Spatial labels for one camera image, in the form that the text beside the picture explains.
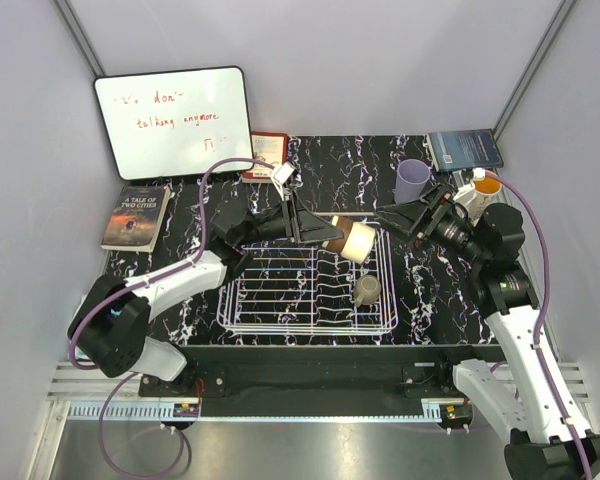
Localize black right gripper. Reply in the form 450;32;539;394
374;182;488;267

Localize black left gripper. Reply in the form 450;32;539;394
237;190;344;248

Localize lilac plastic cup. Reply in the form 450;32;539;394
394;159;431;204

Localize cream and brown cup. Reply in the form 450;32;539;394
322;215;376;264

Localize floral white mug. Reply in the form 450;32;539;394
462;171;502;224

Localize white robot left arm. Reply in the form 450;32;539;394
67;194;345;396

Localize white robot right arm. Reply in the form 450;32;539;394
376;185;600;479

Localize black marble pattern mat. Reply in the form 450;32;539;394
104;135;496;346

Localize small beige mug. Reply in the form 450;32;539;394
352;274;382;307

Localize red paperback book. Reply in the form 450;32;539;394
241;132;288;184

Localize dark blue book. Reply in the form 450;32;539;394
425;129;504;173

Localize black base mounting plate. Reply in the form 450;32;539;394
139;345;502;422

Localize Tale of Two Cities book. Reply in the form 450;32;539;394
101;185;171;253

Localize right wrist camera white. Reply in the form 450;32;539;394
452;168;486;208

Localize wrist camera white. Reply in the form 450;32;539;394
452;168;486;208
269;163;296;201

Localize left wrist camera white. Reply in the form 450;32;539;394
269;163;296;201

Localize white wire dish rack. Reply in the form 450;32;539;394
217;219;399;336

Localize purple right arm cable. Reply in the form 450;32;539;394
482;172;596;480

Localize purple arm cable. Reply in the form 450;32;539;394
482;172;596;480
67;157;279;479

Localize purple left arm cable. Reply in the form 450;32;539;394
67;157;279;479

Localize white whiteboard black frame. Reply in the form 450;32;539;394
94;66;254;181

